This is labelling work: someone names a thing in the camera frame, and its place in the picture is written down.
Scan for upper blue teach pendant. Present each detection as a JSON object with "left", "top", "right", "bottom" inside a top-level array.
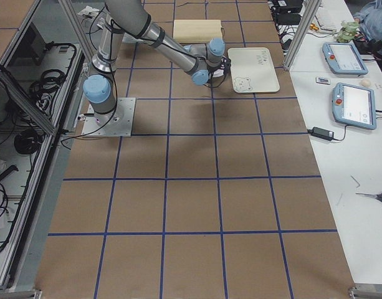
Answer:
[{"left": 322, "top": 42, "right": 368, "bottom": 75}]

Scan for lower blue teach pendant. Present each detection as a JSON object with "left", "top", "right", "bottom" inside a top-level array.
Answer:
[{"left": 332, "top": 83, "right": 377, "bottom": 130}]

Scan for small white card box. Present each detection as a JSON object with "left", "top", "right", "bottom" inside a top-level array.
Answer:
[{"left": 315, "top": 77, "right": 331, "bottom": 85}]

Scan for beige egg shaped object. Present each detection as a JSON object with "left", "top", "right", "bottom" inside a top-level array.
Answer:
[{"left": 360, "top": 78, "right": 371, "bottom": 88}]

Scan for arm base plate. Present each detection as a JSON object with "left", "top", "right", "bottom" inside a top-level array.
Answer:
[{"left": 81, "top": 97, "right": 136, "bottom": 138}]

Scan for blue teach pendant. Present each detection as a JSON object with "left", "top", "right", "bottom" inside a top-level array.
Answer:
[
  {"left": 322, "top": 42, "right": 368, "bottom": 75},
  {"left": 332, "top": 83, "right": 377, "bottom": 130}
]

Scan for bamboo cutting board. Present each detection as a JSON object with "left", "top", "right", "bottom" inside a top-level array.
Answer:
[{"left": 173, "top": 19, "right": 222, "bottom": 44}]

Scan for black scissors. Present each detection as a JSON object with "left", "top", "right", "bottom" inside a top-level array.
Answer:
[{"left": 357, "top": 192, "right": 382, "bottom": 203}]

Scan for cream bear tray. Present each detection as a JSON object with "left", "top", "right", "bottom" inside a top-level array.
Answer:
[{"left": 227, "top": 47, "right": 280, "bottom": 93}]

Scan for black power adapter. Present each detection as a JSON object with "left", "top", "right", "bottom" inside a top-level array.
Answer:
[{"left": 307, "top": 126, "right": 334, "bottom": 141}]

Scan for aluminium frame post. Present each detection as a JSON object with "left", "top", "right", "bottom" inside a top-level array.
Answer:
[{"left": 284, "top": 0, "right": 321, "bottom": 71}]

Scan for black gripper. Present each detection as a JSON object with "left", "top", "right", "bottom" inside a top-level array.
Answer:
[{"left": 219, "top": 56, "right": 231, "bottom": 72}]

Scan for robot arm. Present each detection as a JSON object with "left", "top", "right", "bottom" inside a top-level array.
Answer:
[{"left": 84, "top": 1, "right": 231, "bottom": 115}]

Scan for white round plate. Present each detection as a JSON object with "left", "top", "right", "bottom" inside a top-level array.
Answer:
[{"left": 209, "top": 69, "right": 227, "bottom": 79}]

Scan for metal hex key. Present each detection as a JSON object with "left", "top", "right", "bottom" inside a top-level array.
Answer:
[{"left": 350, "top": 175, "right": 361, "bottom": 188}]

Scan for green white tape stack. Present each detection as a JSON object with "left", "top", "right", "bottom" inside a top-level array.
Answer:
[{"left": 336, "top": 21, "right": 359, "bottom": 43}]

